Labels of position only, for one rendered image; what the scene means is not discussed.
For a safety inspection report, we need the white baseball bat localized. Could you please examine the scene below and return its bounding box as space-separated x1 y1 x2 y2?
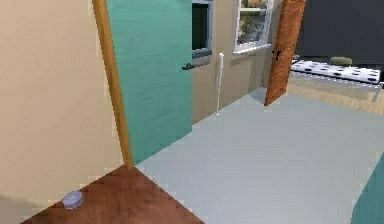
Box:
215 52 225 116

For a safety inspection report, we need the teal room door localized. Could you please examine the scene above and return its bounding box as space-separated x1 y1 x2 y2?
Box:
350 152 384 224
105 0 194 166

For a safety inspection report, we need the grey framed window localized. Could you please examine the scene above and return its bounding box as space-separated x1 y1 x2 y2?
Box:
191 0 214 60

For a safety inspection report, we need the white framed window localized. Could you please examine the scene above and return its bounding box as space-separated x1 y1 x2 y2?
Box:
232 0 275 56

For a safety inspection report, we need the brown wooden room door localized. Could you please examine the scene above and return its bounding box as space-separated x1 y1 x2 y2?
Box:
264 0 307 107

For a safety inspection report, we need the brown wooden table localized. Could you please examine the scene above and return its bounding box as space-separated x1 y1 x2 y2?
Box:
20 165 206 224

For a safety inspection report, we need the small lilac round disc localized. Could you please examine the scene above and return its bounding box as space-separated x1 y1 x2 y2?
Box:
61 190 84 210

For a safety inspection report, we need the white bed with black dots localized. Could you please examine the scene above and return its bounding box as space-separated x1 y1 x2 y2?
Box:
289 59 382 103

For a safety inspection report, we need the olive green pillow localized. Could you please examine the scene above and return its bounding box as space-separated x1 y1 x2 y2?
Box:
329 56 354 67

